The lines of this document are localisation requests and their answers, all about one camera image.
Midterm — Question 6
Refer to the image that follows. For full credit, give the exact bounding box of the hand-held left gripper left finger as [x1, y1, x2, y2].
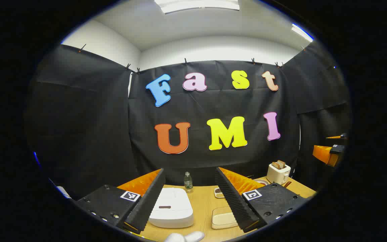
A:
[76, 169, 166, 235]

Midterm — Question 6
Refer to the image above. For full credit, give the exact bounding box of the cream square tray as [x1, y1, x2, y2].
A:
[212, 206, 239, 230]

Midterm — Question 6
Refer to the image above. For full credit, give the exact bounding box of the clear plastic water bottle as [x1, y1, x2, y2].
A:
[184, 172, 194, 194]

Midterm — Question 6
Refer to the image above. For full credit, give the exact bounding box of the white rice cooker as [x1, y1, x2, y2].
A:
[148, 188, 194, 228]

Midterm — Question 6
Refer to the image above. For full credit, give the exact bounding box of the ceiling light panel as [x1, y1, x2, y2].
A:
[292, 24, 314, 42]
[154, 0, 240, 14]

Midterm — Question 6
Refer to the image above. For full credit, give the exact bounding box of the white toaster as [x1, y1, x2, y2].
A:
[266, 163, 291, 185]

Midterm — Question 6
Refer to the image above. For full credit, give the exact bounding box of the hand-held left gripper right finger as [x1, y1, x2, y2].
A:
[215, 167, 310, 233]

